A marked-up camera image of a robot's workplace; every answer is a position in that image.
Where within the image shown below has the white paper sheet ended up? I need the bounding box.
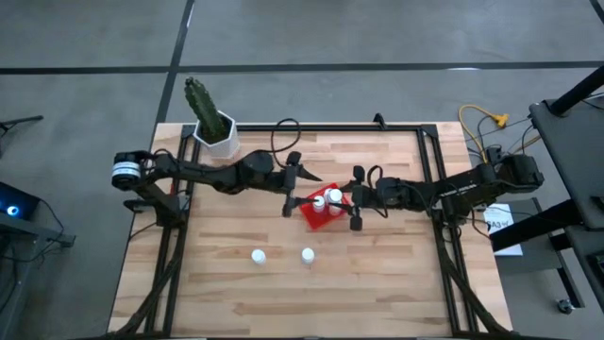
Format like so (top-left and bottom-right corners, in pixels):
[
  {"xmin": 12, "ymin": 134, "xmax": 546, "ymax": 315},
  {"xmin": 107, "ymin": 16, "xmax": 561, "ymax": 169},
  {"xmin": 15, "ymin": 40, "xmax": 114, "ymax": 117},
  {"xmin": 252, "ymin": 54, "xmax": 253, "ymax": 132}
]
[{"xmin": 483, "ymin": 202, "xmax": 524, "ymax": 257}]

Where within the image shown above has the green cactus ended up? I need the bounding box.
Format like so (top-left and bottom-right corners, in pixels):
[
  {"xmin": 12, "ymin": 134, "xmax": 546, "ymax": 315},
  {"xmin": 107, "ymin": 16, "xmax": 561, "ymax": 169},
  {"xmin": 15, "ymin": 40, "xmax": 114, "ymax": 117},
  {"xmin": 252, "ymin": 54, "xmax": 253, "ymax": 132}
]
[{"xmin": 183, "ymin": 76, "xmax": 232, "ymax": 143}]

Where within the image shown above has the red plastic basket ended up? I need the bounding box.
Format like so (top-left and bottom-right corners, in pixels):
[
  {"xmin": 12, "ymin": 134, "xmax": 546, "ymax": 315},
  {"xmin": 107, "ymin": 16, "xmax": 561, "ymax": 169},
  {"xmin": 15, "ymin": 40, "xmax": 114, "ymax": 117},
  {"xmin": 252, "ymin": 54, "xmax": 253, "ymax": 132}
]
[{"xmin": 299, "ymin": 182, "xmax": 353, "ymax": 231}]

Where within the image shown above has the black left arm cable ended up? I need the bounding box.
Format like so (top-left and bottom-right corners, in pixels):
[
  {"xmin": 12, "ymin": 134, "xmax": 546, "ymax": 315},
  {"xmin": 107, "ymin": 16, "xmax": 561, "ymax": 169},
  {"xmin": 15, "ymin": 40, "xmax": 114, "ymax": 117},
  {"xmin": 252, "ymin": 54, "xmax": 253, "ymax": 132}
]
[{"xmin": 271, "ymin": 117, "xmax": 302, "ymax": 169}]

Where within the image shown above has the black tripod leg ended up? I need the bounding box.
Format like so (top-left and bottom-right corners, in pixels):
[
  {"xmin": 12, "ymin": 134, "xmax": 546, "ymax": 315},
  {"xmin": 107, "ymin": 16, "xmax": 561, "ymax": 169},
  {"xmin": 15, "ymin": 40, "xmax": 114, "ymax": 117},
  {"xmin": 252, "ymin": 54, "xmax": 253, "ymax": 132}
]
[{"xmin": 0, "ymin": 115, "xmax": 44, "ymax": 157}]

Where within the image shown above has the black side table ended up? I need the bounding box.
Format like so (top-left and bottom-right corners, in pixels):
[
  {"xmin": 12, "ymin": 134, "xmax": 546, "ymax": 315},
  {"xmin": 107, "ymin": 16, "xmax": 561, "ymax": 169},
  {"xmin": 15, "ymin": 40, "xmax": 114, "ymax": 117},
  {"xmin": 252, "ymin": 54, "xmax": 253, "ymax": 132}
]
[{"xmin": 490, "ymin": 65, "xmax": 604, "ymax": 315}]

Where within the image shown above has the white hexagonal plant pot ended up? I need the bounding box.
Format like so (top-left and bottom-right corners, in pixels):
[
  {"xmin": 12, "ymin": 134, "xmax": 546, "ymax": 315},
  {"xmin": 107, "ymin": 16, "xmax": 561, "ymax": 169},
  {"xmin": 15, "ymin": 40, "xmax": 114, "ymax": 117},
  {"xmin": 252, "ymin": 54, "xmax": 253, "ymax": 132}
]
[{"xmin": 193, "ymin": 110, "xmax": 240, "ymax": 160}]

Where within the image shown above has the black computer with blue light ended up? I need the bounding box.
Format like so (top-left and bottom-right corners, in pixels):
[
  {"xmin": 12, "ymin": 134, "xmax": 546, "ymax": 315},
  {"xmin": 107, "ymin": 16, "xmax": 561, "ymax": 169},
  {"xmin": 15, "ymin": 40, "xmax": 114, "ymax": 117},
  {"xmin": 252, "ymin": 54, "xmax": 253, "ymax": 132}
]
[{"xmin": 0, "ymin": 181, "xmax": 42, "ymax": 223}]

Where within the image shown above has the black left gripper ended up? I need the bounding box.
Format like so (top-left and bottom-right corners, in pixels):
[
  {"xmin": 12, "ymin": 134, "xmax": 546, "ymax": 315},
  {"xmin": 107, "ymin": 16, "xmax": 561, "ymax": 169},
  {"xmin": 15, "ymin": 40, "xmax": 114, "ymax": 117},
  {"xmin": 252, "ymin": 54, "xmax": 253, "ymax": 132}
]
[{"xmin": 276, "ymin": 150, "xmax": 325, "ymax": 219}]

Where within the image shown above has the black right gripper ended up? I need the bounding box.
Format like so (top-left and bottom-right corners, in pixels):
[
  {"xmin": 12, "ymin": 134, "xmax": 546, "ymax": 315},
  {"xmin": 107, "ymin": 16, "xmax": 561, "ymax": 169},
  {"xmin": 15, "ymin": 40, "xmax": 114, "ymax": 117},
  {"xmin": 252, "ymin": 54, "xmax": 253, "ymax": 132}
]
[{"xmin": 335, "ymin": 164, "xmax": 383, "ymax": 232}]

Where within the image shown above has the black equipment stand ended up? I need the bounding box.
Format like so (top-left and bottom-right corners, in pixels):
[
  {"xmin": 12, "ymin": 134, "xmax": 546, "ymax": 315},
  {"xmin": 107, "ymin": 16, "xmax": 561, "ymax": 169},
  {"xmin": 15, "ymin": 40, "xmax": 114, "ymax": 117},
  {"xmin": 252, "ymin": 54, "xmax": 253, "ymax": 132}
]
[{"xmin": 0, "ymin": 216, "xmax": 76, "ymax": 340}]

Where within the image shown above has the yellow extension cord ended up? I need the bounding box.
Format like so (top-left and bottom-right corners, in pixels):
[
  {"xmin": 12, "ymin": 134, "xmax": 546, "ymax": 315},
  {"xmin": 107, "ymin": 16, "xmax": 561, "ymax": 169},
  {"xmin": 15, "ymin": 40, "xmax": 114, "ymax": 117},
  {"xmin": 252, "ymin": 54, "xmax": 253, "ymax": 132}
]
[{"xmin": 458, "ymin": 104, "xmax": 511, "ymax": 164}]

